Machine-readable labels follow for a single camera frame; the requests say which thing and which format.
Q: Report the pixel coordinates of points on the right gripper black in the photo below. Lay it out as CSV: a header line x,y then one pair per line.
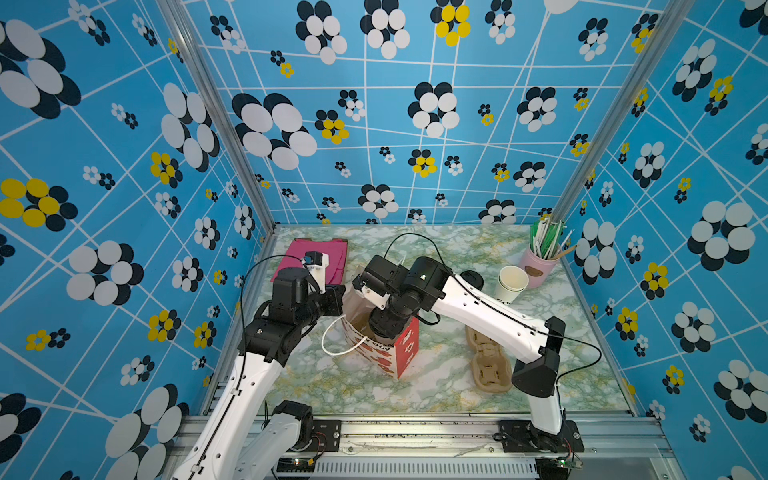
x,y
382,325

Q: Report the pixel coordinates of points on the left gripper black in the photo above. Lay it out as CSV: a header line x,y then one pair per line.
x,y
334,294

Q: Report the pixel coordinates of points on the red white paper gift bag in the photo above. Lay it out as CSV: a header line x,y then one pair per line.
x,y
391,356

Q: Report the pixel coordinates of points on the brown pulp cup carrier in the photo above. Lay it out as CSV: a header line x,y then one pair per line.
x,y
490,367

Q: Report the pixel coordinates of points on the white paper cup stack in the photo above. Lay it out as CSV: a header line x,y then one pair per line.
x,y
511,282

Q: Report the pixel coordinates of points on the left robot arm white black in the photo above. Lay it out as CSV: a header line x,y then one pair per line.
x,y
299,298

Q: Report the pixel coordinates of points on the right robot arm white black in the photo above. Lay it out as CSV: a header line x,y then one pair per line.
x,y
400,294

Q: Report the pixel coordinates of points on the pink straw holder cup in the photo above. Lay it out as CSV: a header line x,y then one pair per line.
x,y
536,268

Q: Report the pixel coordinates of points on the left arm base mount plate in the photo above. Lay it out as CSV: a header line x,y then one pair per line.
x,y
325,436

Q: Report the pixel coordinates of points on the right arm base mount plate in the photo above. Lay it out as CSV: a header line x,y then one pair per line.
x,y
518,436

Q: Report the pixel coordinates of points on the aluminium front rail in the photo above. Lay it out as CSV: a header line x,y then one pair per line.
x,y
611,445

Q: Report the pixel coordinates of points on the left aluminium corner post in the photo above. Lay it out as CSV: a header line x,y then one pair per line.
x,y
181,29

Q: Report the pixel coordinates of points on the aluminium corner post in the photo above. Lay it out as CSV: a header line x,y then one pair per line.
x,y
181,29
670,21

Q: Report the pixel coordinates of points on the right aluminium corner post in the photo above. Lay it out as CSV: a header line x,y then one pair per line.
x,y
670,21

